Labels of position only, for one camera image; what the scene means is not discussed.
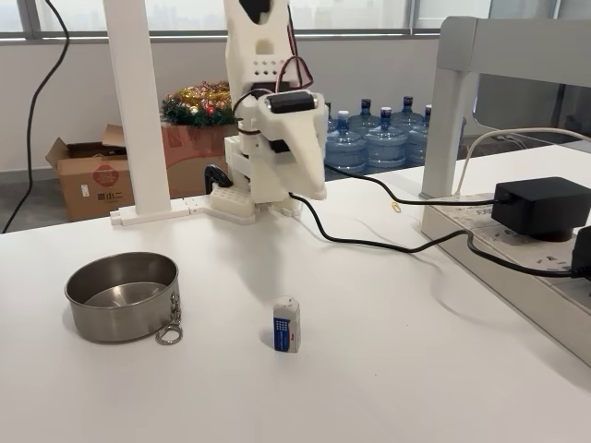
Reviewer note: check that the white upright post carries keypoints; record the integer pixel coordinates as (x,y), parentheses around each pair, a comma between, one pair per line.
(138,115)

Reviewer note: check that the long white power strip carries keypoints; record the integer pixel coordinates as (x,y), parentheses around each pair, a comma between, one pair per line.
(508,258)

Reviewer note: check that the round metal bowl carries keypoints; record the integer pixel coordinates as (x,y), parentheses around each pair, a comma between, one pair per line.
(115,318)

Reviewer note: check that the white desk shelf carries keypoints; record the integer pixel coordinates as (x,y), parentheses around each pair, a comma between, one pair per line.
(450,115)

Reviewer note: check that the black table clamp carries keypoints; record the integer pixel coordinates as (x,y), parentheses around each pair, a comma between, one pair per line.
(214,175)

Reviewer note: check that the tinsel christmas wreath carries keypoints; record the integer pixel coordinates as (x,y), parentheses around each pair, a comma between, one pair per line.
(198,106)

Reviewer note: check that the open brown cardboard box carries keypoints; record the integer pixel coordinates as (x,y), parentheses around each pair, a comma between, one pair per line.
(92,189)

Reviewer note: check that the black power adapter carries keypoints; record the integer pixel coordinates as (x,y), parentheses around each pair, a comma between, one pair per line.
(535,207)

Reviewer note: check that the yellow paper clip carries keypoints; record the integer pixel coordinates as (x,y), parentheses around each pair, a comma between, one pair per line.
(395,207)

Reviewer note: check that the small white and blue box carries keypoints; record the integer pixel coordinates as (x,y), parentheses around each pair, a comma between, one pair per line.
(286,327)

